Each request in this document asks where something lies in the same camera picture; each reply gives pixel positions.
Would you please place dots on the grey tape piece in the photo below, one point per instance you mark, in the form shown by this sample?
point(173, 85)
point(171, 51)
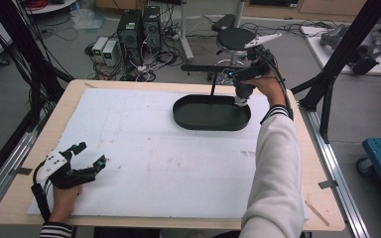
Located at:
point(328, 184)
point(21, 171)

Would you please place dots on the white floor board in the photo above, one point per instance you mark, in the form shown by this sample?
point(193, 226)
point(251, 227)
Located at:
point(327, 59)

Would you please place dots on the black metal frame post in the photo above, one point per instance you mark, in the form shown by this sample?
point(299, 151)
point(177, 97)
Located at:
point(340, 56)
point(26, 46)

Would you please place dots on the black computer tower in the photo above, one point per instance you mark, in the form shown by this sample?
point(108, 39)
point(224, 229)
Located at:
point(129, 33)
point(152, 26)

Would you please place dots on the white power supply box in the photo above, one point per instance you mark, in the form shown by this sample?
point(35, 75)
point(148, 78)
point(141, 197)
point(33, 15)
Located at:
point(110, 53)
point(99, 48)

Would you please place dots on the small plush doll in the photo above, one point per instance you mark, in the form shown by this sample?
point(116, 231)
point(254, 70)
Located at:
point(243, 95)

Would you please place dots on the white desk leg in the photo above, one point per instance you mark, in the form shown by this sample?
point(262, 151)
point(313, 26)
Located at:
point(186, 36)

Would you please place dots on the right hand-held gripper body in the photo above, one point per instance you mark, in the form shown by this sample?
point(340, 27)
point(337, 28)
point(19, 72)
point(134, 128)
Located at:
point(261, 62)

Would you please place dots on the black flat box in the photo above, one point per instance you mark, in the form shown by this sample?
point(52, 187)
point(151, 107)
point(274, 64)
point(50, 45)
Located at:
point(223, 22)

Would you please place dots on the person's right hand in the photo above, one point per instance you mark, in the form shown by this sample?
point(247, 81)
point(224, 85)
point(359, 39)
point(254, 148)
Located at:
point(271, 89)

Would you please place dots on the black oval tray with hanger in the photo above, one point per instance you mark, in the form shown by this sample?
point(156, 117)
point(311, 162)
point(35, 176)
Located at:
point(208, 114)

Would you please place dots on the black round stool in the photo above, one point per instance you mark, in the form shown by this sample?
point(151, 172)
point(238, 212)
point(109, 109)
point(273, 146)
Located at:
point(233, 38)

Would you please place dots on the clear plastic bag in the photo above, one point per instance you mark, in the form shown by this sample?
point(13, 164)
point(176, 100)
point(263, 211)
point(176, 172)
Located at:
point(87, 19)

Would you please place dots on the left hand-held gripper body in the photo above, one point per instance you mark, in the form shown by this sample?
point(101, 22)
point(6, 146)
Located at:
point(64, 175)

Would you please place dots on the aluminium rail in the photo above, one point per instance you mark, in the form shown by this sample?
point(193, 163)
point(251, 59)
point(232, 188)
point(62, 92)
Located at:
point(340, 185)
point(6, 168)

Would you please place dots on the thin wooden stick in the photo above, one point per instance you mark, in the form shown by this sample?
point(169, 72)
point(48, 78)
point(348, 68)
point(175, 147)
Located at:
point(317, 213)

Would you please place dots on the white foam mat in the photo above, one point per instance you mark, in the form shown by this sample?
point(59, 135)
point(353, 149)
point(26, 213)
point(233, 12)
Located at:
point(145, 185)

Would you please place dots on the grey robot part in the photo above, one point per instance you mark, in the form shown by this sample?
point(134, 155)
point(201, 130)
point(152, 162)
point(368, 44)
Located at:
point(367, 49)

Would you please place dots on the person's left hand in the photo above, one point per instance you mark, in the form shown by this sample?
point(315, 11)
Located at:
point(64, 201)

